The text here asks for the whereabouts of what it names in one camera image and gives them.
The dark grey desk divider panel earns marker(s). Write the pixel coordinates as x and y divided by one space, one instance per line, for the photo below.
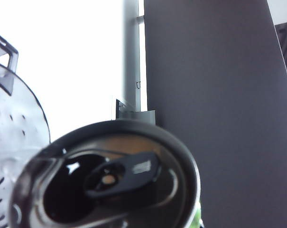
228 118

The green energy drink can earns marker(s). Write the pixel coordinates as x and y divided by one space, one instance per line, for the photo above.
110 190

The dark textured glass mug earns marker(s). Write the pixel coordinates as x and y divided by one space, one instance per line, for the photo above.
15 130

